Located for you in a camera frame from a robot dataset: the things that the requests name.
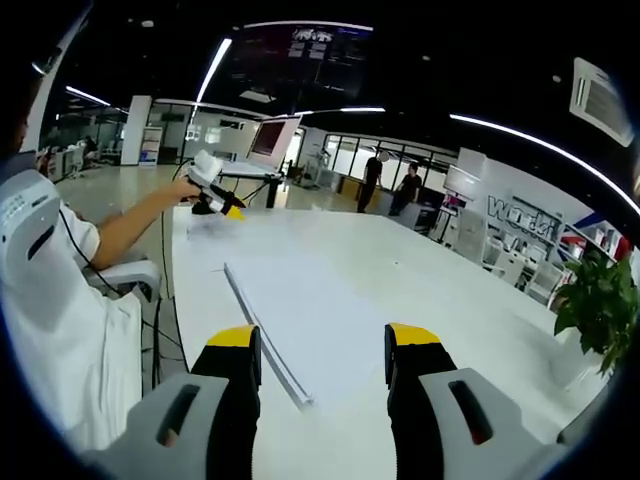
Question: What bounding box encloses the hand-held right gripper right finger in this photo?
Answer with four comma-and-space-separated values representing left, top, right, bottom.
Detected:
383, 322, 571, 480

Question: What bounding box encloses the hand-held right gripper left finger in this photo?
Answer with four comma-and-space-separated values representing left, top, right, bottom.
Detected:
82, 323, 263, 480

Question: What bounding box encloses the white document stack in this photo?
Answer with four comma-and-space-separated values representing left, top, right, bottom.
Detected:
223, 249, 396, 411

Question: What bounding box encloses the person's left hand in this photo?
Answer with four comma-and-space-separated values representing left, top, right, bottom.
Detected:
167, 175, 202, 204

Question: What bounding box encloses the blue white banner stand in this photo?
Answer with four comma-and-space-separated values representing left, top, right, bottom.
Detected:
139, 125, 164, 166

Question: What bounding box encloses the large open laptop pink screen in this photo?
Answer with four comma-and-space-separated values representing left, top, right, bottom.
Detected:
219, 114, 304, 179

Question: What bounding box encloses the ceiling light strip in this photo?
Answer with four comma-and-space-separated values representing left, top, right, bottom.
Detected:
279, 106, 386, 117
194, 37, 234, 104
448, 113, 640, 216

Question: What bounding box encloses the white office chair armrest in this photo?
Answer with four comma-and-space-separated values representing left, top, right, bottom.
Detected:
82, 259, 161, 301

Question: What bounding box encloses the dark hanging ceiling screen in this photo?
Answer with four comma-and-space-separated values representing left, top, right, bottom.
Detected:
230, 22, 375, 99

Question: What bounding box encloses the white mesh office chair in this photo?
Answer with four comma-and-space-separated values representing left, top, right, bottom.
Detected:
482, 239, 526, 289
527, 262, 566, 304

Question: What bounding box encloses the person in white shirt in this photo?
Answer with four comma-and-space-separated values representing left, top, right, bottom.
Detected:
0, 167, 144, 449

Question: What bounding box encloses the white grey chest device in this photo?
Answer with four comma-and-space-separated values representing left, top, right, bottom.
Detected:
0, 169, 61, 301

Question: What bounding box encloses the small red screen on stand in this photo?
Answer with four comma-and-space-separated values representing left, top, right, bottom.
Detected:
442, 193, 464, 221

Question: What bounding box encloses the green potted plant white pot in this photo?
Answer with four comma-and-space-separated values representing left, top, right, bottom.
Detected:
552, 249, 640, 391

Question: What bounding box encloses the monitor on white cabinet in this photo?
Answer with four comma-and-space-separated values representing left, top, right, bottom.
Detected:
443, 164, 481, 196

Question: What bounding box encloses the storage shelf with boxes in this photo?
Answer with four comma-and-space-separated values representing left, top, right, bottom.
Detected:
484, 194, 634, 276

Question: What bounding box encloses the white ceiling air conditioner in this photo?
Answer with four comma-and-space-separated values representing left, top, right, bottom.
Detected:
568, 56, 635, 149

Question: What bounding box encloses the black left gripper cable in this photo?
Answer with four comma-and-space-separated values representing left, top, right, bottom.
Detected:
152, 159, 196, 391

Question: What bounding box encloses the black chest device cable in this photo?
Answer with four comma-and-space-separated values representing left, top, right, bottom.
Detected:
58, 208, 124, 296

